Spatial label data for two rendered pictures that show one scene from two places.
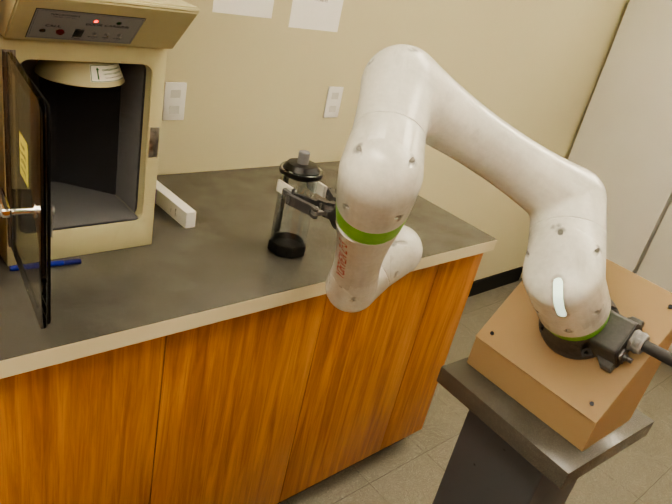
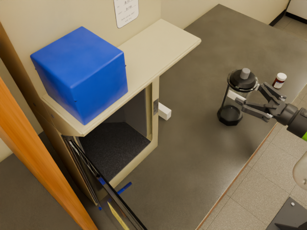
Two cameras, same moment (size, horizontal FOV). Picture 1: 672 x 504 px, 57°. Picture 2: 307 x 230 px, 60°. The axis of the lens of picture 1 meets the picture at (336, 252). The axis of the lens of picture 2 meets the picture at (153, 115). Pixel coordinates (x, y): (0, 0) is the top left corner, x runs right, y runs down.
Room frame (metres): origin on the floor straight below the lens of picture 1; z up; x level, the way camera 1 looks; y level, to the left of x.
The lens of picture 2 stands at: (0.77, 0.47, 1.86)
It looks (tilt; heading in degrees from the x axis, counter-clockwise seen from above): 53 degrees down; 358
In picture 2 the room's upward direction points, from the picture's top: straight up
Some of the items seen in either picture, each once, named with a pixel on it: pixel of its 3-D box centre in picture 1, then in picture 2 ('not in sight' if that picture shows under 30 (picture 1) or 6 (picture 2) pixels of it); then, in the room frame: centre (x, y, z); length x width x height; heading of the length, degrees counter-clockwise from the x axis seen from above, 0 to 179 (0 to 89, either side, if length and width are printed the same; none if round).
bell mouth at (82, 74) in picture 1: (81, 62); not in sight; (1.28, 0.61, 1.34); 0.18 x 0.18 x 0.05
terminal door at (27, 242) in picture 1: (25, 188); (120, 222); (0.95, 0.55, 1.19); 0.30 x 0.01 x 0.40; 39
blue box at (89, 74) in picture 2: not in sight; (83, 75); (1.08, 0.58, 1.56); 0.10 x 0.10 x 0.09; 46
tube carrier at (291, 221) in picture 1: (294, 208); (235, 98); (1.44, 0.13, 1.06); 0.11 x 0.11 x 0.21
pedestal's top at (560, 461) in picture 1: (543, 400); not in sight; (1.07, -0.49, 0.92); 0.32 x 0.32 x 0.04; 42
